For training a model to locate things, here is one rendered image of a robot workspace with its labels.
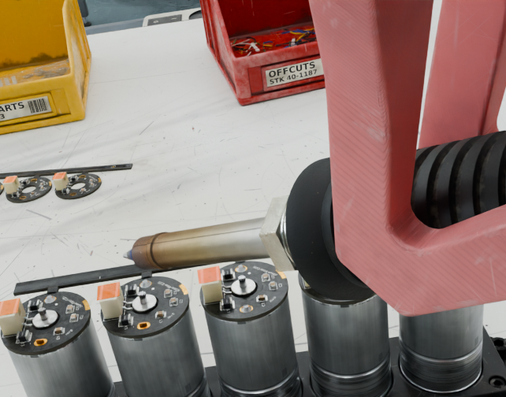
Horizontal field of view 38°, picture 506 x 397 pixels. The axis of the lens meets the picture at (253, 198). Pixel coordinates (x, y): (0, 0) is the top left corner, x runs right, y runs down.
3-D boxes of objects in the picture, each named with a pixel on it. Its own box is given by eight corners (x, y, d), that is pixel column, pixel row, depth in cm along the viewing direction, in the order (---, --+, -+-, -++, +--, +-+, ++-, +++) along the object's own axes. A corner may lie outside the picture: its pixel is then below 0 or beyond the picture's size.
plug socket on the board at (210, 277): (232, 299, 20) (228, 280, 20) (202, 304, 20) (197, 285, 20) (230, 281, 21) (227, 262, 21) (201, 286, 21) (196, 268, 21)
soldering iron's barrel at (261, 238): (136, 297, 17) (329, 289, 12) (104, 241, 17) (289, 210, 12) (179, 265, 18) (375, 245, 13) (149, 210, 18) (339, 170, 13)
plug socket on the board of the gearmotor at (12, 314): (31, 332, 20) (24, 313, 20) (0, 336, 20) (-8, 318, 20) (35, 313, 21) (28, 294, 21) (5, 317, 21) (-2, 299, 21)
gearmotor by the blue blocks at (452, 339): (492, 406, 22) (500, 272, 20) (412, 419, 22) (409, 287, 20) (465, 350, 24) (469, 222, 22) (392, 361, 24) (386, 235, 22)
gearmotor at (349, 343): (400, 421, 22) (396, 290, 20) (321, 434, 22) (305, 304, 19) (381, 363, 24) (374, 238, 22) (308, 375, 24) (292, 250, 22)
